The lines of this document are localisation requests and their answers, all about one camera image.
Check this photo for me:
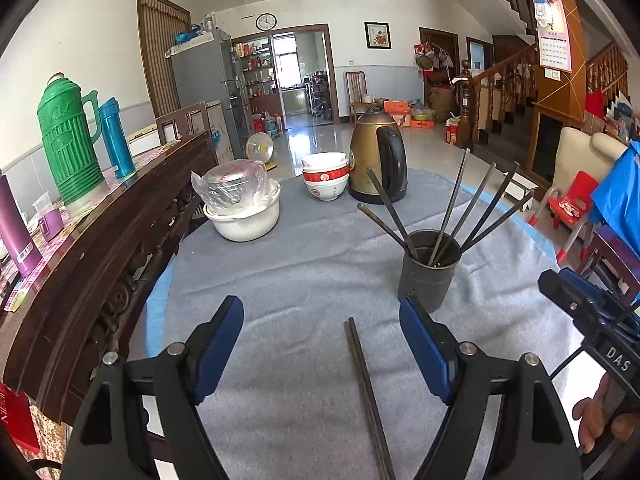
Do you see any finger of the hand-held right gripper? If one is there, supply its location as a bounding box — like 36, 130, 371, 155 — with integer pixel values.
538, 269, 608, 341
559, 267, 640, 313

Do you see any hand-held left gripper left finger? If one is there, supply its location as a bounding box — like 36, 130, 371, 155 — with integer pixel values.
60, 295, 246, 480

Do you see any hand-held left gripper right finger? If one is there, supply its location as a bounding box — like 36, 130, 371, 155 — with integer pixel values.
398, 296, 583, 480

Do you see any dark cylindrical chopstick holder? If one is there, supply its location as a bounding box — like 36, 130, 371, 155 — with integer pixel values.
398, 229, 462, 313

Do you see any dark wooden chopstick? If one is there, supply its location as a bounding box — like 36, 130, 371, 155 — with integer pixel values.
348, 317, 397, 480
344, 318, 388, 480

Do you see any bunch of dark chopsticks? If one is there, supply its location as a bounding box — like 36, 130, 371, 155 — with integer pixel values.
357, 148, 534, 267

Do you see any person's right hand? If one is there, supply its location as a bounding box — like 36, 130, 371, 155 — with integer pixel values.
572, 374, 640, 455

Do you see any dark purple wooden chair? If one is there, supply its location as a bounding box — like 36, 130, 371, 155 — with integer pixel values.
580, 224, 640, 306

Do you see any light blue table cover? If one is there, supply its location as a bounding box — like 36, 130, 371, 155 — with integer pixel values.
145, 180, 561, 376

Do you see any red plastic child chair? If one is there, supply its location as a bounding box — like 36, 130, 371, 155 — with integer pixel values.
530, 170, 601, 266

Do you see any blue cloth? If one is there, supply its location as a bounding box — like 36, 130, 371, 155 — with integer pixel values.
589, 140, 640, 241

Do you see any small white stool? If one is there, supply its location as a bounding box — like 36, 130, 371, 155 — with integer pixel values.
500, 176, 541, 213

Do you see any grey tablecloth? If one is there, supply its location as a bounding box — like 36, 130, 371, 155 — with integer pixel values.
165, 167, 566, 480

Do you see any white ceramic pot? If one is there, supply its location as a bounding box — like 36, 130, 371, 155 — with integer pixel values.
203, 180, 282, 242

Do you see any cream sofa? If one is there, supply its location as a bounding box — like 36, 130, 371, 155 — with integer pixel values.
550, 126, 631, 201

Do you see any carved dark wooden sideboard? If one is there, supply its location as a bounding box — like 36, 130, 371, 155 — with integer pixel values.
0, 130, 221, 426

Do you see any white bowl with red mark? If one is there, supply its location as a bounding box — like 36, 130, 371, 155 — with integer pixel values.
304, 176, 348, 202

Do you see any red-banded white bowl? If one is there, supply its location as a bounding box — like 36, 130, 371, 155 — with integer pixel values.
302, 164, 350, 184

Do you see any small round electric fan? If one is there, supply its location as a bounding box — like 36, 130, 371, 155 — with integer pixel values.
245, 132, 278, 173

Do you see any brass electric kettle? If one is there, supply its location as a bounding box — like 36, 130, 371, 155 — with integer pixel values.
347, 105, 408, 205

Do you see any purple cup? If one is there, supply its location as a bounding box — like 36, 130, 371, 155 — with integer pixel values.
39, 209, 65, 242

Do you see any red booklet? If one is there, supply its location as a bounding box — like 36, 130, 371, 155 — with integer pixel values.
0, 382, 41, 453

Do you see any carved wooden chair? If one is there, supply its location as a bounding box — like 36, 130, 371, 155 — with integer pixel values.
155, 101, 213, 146

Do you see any wooden staircase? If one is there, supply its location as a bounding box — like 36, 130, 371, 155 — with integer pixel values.
460, 0, 631, 151

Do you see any purple thermos flask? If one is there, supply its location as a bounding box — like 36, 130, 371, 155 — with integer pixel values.
0, 174, 43, 277

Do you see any blue thermos flask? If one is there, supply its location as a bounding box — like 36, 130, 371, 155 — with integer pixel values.
98, 97, 137, 180

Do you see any green thermos flask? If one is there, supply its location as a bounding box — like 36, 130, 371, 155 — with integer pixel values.
37, 72, 108, 206

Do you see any tall-backed wooden dining chair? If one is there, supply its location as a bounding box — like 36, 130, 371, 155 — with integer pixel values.
344, 71, 371, 126

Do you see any grey refrigerator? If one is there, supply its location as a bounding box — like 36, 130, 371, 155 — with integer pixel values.
167, 27, 251, 161

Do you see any striped door curtain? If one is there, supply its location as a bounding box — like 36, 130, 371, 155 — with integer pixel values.
137, 0, 193, 118

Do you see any wall calendar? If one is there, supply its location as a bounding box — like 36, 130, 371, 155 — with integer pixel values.
532, 0, 573, 73

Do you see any framed wall picture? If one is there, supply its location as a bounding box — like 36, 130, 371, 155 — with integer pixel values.
364, 21, 392, 50

